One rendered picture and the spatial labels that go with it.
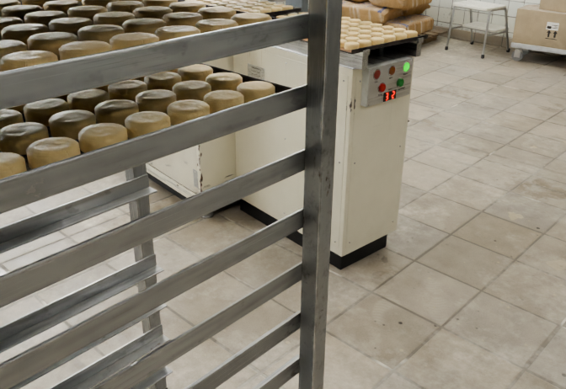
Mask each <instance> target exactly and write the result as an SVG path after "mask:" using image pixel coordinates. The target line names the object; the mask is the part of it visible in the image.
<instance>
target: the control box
mask: <svg viewBox="0 0 566 389"><path fill-rule="evenodd" d="M406 63H409V69H408V70H407V71H404V69H403V68H404V65H405V64H406ZM391 67H395V73H394V74H393V75H390V74H389V70H390V68H391ZM412 67H413V57H408V56H405V57H401V58H398V59H394V60H391V61H384V62H380V63H377V64H373V65H369V66H367V69H365V70H362V85H361V98H360V105H361V106H365V107H369V106H372V105H375V104H379V103H383V102H386V101H388V100H392V91H394V92H395V94H394V93H393V94H394V95H395V96H394V99H396V98H400V97H402V96H405V95H409V93H410V84H411V76H412ZM376 70H379V71H380V73H381V74H380V77H379V78H378V79H375V78H374V74H375V72H376ZM399 78H402V79H403V80H404V83H403V86H402V87H399V86H398V79H399ZM382 83H384V84H386V89H385V91H384V92H380V91H379V86H380V85H381V84H382ZM387 93H388V99H387V100H385V98H386V94H387Z"/></svg>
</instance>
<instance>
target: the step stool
mask: <svg viewBox="0 0 566 389"><path fill-rule="evenodd" d="M456 7H458V8H467V9H470V23H468V24H463V25H462V26H457V27H453V28H452V22H453V18H454V13H455V8H456ZM473 10H478V11H483V12H488V13H489V14H488V19H487V23H483V22H473ZM498 10H504V11H505V26H501V25H496V24H490V23H489V20H490V14H491V13H492V12H493V11H498ZM458 28H467V29H470V30H471V43H470V44H471V45H473V29H475V30H479V31H483V32H485V36H484V42H483V52H482V55H481V58H482V59H483V58H484V52H485V46H486V40H487V36H491V35H499V34H503V33H506V49H507V50H506V52H510V48H509V35H508V29H510V27H508V19H507V8H506V5H501V4H496V3H486V2H480V1H474V0H467V1H462V2H456V3H453V9H452V15H451V22H450V28H449V32H448V37H447V42H446V47H445V50H446V51H447V50H448V45H449V40H450V35H451V30H452V29H458ZM500 31H502V32H500ZM497 32H498V33H497ZM488 33H492V34H489V35H488Z"/></svg>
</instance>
